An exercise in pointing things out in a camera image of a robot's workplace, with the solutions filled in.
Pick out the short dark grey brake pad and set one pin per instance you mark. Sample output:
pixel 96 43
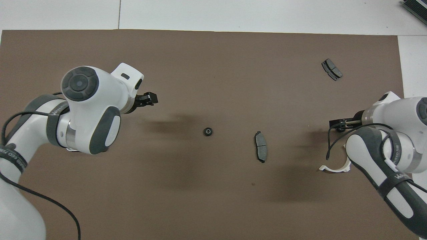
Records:
pixel 332 69

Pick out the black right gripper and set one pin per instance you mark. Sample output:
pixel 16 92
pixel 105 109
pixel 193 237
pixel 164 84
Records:
pixel 350 123

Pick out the long dark grey brake pad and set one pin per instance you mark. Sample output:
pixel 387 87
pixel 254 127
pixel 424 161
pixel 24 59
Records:
pixel 260 146

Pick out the brown table mat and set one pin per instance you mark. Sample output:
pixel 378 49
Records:
pixel 217 66

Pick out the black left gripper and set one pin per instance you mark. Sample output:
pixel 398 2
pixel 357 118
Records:
pixel 137 101

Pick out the dark grey ribbed device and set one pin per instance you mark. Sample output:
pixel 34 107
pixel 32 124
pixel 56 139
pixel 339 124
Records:
pixel 417 8

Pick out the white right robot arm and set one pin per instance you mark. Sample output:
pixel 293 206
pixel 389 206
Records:
pixel 393 113

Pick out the white curved plastic bracket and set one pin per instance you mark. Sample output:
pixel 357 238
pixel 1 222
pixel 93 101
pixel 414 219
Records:
pixel 333 169

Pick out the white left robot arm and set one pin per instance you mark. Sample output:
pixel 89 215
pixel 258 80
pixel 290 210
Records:
pixel 90 110

